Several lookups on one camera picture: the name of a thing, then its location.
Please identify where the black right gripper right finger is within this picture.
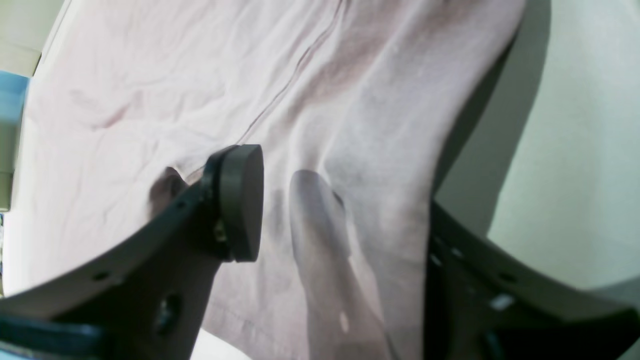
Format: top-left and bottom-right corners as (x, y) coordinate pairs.
(425, 201), (639, 360)

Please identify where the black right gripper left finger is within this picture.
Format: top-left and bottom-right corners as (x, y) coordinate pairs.
(0, 145), (265, 360)

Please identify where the pink T-shirt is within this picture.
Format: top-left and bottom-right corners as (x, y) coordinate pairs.
(3, 0), (525, 360)

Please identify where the blue blurry object bottom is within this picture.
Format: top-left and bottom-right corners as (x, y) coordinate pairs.
(0, 70), (30, 125)

